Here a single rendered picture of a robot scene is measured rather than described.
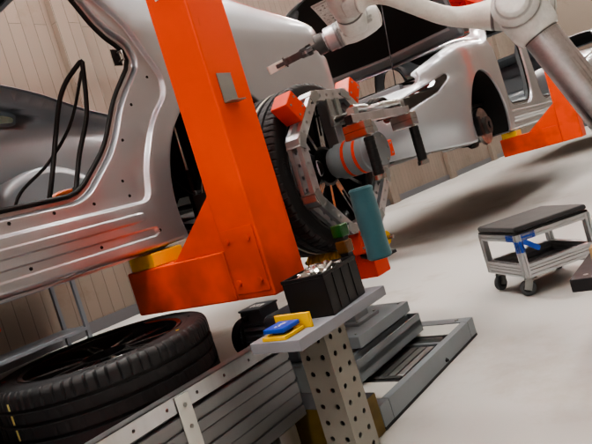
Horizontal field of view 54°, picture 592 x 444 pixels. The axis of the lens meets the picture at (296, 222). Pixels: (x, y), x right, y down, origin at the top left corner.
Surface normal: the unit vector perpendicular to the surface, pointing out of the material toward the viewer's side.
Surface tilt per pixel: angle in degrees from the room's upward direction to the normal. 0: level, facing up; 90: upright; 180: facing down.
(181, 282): 90
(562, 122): 90
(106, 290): 90
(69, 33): 90
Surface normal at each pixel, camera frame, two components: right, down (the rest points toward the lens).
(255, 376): 0.75, -0.19
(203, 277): -0.59, 0.22
